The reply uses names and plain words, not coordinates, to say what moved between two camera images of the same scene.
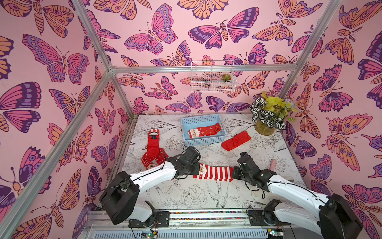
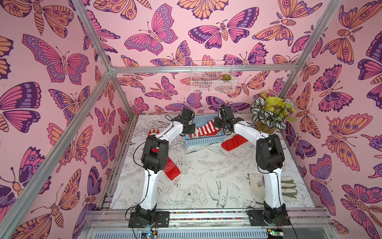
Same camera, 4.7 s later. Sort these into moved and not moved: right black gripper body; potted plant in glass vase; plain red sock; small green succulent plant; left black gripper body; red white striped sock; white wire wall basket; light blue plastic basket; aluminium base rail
Moved: left black gripper body; right black gripper body; red white striped sock
Not moved: potted plant in glass vase; plain red sock; aluminium base rail; light blue plastic basket; white wire wall basket; small green succulent plant
